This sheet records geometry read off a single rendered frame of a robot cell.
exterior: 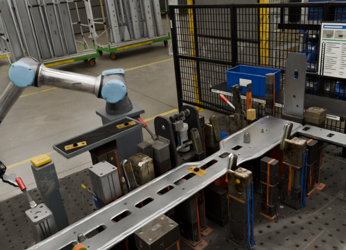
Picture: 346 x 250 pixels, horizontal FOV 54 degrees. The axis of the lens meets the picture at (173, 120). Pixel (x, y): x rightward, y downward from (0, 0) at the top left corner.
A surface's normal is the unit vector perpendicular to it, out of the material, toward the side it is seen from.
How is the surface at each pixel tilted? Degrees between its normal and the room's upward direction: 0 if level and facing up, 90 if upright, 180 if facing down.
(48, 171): 90
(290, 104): 90
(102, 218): 0
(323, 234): 0
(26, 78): 87
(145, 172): 90
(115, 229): 0
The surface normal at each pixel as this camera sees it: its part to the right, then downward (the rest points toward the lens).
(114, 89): 0.27, 0.39
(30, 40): 0.48, 0.23
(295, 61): -0.74, 0.33
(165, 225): -0.10, -0.92
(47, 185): 0.66, 0.23
